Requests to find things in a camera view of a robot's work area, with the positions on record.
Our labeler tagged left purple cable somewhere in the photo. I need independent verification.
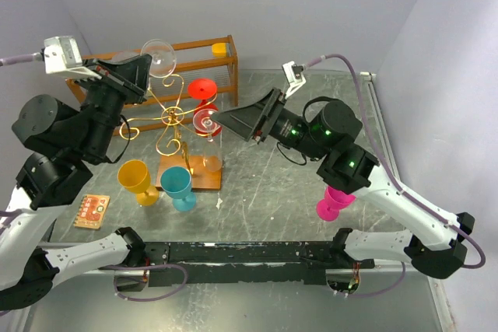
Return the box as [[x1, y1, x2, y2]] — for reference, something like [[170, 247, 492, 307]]
[[0, 51, 44, 68]]

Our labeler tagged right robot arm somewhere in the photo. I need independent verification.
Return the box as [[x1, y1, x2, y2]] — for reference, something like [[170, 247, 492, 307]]
[[211, 89, 475, 279]]

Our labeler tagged clear flute glass one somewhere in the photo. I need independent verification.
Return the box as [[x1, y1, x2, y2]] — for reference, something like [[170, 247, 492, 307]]
[[203, 138, 223, 172]]

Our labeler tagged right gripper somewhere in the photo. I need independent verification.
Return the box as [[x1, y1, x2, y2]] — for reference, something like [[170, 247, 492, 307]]
[[209, 85, 328, 161]]

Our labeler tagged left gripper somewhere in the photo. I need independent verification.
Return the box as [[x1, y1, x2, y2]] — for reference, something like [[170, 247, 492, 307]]
[[72, 52, 153, 159]]

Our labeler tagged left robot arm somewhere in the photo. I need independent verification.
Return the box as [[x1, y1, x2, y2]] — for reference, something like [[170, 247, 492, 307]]
[[1, 54, 152, 313]]

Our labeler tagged yellow block on shelf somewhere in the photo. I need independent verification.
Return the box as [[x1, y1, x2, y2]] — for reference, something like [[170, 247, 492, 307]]
[[211, 43, 230, 58]]

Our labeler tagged blue plastic wine glass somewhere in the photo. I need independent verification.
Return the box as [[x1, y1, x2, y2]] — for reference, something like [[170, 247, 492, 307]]
[[160, 166, 196, 211]]

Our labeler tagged clear flute glass three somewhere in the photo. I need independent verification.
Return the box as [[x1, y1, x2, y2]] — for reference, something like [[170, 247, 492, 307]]
[[115, 39, 177, 78]]

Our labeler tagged clear flute glass two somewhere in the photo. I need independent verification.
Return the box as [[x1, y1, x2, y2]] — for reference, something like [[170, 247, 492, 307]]
[[192, 109, 222, 143]]

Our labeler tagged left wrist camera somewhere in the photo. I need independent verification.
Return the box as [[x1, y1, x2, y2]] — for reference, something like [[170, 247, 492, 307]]
[[43, 36, 100, 81]]

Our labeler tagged gold wire wine glass rack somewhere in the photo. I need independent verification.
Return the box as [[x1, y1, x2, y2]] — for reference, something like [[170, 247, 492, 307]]
[[115, 74, 223, 190]]

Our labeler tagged pink plastic wine glass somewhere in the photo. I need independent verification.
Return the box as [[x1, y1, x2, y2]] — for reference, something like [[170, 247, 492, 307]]
[[316, 187, 356, 222]]

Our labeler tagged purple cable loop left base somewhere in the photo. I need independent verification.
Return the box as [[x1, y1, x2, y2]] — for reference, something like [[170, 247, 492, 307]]
[[104, 264, 189, 303]]

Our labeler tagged red plastic wine glass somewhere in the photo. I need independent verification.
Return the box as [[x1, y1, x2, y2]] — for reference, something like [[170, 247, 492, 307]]
[[188, 78, 218, 115]]

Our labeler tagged yellow plastic wine glass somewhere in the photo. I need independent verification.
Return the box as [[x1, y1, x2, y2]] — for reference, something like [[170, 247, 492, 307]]
[[117, 159, 159, 206]]

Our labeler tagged orange wooden shelf rack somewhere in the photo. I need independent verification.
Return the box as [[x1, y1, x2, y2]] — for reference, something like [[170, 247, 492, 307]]
[[64, 34, 239, 133]]

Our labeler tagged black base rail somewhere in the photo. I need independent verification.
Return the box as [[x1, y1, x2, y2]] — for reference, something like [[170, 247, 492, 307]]
[[121, 241, 374, 285]]

